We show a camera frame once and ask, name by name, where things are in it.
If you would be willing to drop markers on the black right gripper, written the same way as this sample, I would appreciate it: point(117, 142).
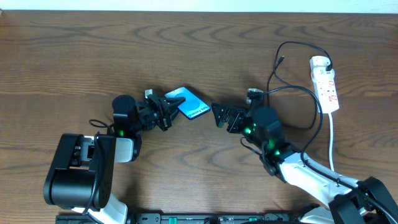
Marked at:
point(231, 117)

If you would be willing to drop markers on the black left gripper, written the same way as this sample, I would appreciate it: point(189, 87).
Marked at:
point(160, 109)

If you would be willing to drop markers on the blue smartphone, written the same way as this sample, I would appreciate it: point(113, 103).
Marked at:
point(193, 106)

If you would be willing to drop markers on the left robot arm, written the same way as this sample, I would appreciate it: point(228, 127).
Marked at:
point(81, 173)

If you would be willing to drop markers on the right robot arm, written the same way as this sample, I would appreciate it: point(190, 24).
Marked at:
point(345, 199)

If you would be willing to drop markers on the white power strip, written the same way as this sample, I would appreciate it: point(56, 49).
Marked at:
point(325, 91)

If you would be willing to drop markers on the white usb wall charger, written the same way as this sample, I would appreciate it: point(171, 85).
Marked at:
point(319, 69)

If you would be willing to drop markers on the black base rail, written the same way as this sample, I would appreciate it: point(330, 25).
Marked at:
point(156, 218)

